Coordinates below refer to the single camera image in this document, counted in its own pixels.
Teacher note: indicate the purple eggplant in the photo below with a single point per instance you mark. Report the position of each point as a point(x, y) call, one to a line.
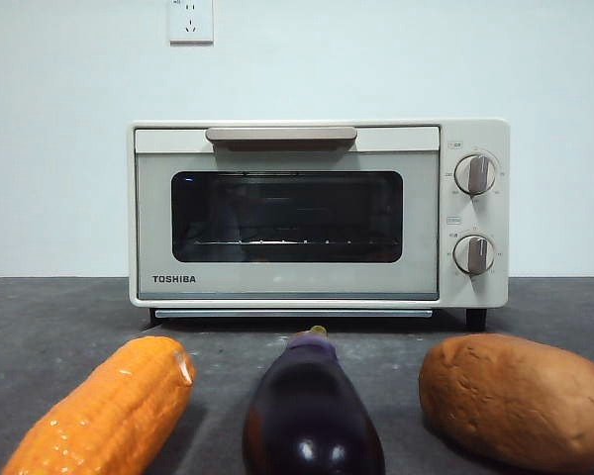
point(309, 406)

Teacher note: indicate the cream Toshiba toaster oven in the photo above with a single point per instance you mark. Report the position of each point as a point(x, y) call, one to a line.
point(470, 133)

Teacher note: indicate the metal crumb tray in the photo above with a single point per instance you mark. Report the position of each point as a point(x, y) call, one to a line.
point(292, 313)

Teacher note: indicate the timer knob with beige grip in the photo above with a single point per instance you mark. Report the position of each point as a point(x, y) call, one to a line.
point(473, 255)

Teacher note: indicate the temperature knob with beige grip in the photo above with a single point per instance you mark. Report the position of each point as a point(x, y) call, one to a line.
point(475, 174)

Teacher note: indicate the orange corn cob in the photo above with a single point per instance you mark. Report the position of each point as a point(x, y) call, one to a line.
point(109, 410)

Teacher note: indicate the brown potato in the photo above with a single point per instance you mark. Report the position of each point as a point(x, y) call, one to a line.
point(515, 391)

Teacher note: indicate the white wall socket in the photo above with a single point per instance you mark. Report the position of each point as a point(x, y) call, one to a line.
point(191, 22)

